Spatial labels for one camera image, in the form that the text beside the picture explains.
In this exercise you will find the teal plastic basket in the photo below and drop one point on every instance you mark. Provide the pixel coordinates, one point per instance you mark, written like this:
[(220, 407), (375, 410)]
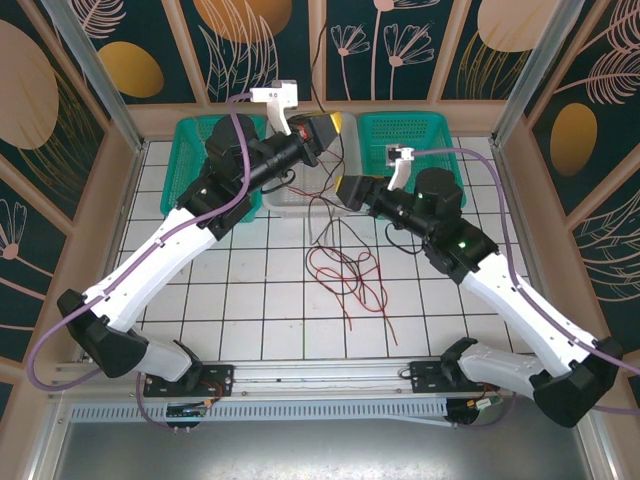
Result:
[(182, 165), (425, 130)]

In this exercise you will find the white plastic basket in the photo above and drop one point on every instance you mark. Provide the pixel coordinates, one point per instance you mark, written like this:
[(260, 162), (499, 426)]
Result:
[(290, 207)]

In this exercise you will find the grey metal panel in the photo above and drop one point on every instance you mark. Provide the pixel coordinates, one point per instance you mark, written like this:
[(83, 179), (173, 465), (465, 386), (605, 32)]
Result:
[(320, 450)]

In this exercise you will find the small circuit board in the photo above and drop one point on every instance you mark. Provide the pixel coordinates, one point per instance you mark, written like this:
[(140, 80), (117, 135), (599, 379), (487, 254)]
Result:
[(185, 412)]

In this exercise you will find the aluminium table edge rail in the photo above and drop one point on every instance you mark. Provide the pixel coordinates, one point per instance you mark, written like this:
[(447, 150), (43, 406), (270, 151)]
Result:
[(501, 165), (134, 170)]

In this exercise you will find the aluminium frame post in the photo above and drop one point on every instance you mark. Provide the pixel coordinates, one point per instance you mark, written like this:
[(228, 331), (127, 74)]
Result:
[(102, 85), (534, 75)]

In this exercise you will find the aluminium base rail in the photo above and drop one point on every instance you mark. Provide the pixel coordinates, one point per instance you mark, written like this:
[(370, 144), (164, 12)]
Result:
[(320, 375)]

